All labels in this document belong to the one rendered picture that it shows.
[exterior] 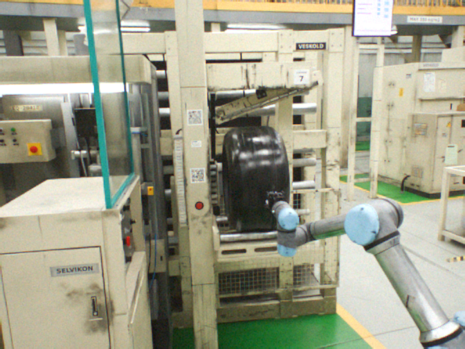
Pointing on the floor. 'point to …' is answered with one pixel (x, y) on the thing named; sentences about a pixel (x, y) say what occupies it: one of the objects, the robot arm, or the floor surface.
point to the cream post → (187, 88)
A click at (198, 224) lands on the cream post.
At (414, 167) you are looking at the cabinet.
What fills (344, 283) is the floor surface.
